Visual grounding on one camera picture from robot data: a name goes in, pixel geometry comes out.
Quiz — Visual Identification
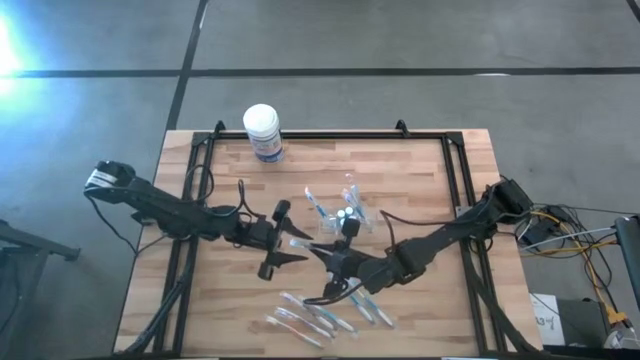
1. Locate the orange white toothbrush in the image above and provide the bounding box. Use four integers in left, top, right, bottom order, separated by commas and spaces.
264, 315, 325, 349

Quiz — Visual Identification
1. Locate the white wipes canister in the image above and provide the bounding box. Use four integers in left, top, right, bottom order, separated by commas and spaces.
242, 102, 285, 164

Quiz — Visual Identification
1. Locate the clear acrylic organizer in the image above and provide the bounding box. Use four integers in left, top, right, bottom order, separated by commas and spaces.
319, 212, 382, 246

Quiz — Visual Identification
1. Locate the dark grey box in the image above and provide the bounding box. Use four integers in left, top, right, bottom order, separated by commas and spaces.
557, 298, 612, 349

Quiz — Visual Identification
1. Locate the black equipment stand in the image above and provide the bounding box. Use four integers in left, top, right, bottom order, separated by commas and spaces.
614, 214, 640, 311

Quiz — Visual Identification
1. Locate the black side table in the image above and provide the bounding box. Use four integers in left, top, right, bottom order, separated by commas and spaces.
0, 219, 81, 360

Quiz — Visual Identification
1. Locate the black aluminium table frame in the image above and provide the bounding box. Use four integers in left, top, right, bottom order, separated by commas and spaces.
118, 119, 546, 359

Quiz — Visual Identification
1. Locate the thin black base cable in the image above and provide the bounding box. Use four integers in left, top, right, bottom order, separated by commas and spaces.
84, 194, 169, 256

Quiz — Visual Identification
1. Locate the black power adapter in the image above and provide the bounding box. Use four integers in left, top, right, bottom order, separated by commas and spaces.
519, 218, 557, 247

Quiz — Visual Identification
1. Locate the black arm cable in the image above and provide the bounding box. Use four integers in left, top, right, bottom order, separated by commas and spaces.
184, 162, 264, 224
301, 209, 484, 307

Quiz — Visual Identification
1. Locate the yellow cable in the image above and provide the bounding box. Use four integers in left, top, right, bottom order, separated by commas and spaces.
529, 209, 626, 324

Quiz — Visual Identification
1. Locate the purple white toothbrush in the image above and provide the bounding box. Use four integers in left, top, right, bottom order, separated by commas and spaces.
278, 291, 336, 331
272, 307, 336, 341

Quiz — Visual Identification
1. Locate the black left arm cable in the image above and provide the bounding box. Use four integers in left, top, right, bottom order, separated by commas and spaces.
184, 162, 264, 224

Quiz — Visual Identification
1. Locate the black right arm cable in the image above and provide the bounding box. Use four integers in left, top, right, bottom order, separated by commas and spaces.
301, 209, 484, 307

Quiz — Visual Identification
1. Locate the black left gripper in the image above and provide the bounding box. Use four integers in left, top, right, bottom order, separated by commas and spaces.
234, 198, 315, 282

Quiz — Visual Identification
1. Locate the white cable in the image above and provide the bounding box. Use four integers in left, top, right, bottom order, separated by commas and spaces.
518, 227, 617, 251

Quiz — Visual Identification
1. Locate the white paper sheet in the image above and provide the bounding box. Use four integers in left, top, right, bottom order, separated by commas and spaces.
528, 292, 566, 347

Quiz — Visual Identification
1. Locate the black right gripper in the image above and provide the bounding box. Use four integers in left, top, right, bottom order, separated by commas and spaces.
308, 216, 387, 301

